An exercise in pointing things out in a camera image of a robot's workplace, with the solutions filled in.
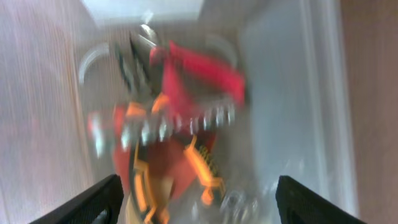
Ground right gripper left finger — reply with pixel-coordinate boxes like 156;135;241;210
33;174;124;224

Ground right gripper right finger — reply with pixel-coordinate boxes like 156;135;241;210
275;175;364;224

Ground clear plastic container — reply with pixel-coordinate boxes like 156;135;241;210
83;1;359;223

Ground orange-black long-nose pliers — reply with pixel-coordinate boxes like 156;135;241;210
124;99;228;224

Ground small red-handled pliers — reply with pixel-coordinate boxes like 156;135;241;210
113;24;246;128

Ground orange drill bit holder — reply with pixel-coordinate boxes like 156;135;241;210
87;99;236;158

